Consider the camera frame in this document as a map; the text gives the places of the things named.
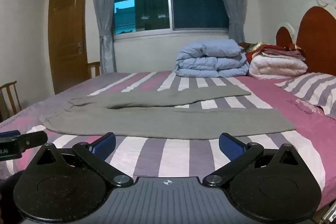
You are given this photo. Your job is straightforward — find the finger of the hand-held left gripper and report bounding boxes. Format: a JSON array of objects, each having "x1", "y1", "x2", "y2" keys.
[
  {"x1": 19, "y1": 131, "x2": 49, "y2": 153},
  {"x1": 0, "y1": 130, "x2": 21, "y2": 141}
]

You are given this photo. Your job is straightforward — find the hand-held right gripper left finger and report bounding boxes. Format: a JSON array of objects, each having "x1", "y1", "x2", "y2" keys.
[{"x1": 34, "y1": 132, "x2": 134, "y2": 188}]

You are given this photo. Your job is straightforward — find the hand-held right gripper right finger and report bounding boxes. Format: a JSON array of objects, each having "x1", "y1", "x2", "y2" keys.
[{"x1": 203, "y1": 132, "x2": 305, "y2": 188}]

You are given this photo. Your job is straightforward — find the grey pants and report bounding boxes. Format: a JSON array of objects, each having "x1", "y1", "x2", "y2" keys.
[{"x1": 42, "y1": 86, "x2": 297, "y2": 141}]

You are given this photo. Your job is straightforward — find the wooden chair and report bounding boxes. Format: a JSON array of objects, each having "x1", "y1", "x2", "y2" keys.
[
  {"x1": 0, "y1": 80, "x2": 22, "y2": 122},
  {"x1": 87, "y1": 61, "x2": 101, "y2": 79}
]

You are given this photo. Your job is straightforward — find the bed with striped sheet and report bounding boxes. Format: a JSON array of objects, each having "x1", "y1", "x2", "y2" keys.
[{"x1": 0, "y1": 70, "x2": 336, "y2": 203}]

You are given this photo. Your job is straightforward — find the folded light blue duvet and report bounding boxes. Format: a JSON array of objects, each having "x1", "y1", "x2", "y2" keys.
[{"x1": 174, "y1": 39, "x2": 250, "y2": 78}]

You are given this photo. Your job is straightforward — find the folded white quilt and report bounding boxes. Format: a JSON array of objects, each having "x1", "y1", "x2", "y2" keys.
[{"x1": 248, "y1": 55, "x2": 309, "y2": 80}]

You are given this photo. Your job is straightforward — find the striped pillow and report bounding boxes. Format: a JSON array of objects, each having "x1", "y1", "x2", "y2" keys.
[{"x1": 274, "y1": 72, "x2": 336, "y2": 117}]

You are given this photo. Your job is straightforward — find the folded red blankets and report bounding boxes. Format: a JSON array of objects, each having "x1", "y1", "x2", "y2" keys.
[{"x1": 239, "y1": 42, "x2": 306, "y2": 63}]

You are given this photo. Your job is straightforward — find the brown wooden door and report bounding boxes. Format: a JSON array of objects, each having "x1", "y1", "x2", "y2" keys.
[{"x1": 48, "y1": 0, "x2": 89, "y2": 94}]

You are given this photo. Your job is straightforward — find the red wooden headboard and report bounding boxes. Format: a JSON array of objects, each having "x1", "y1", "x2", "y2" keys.
[{"x1": 276, "y1": 6, "x2": 336, "y2": 75}]

